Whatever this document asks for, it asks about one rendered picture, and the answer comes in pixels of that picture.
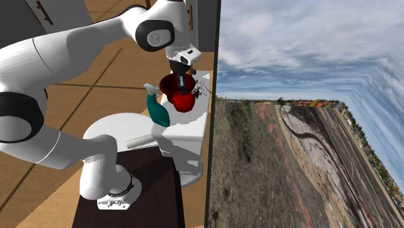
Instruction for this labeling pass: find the dark red bowl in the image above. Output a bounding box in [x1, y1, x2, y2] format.
[159, 73, 197, 104]

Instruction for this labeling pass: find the black wiry object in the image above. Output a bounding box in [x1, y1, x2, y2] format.
[192, 78, 211, 100]

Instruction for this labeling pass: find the red apple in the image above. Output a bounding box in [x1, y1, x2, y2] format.
[171, 90, 196, 113]

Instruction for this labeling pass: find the teal spray bottle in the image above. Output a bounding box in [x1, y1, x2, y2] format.
[143, 83, 172, 128]

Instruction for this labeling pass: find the white toilet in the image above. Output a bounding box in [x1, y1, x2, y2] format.
[82, 70, 212, 188]

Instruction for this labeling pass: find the dark robot stand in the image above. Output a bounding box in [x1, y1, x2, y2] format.
[71, 146, 186, 228]

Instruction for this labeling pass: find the grey cabinet with wooden handle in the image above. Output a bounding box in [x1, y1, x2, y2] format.
[185, 0, 221, 53]
[0, 0, 94, 49]

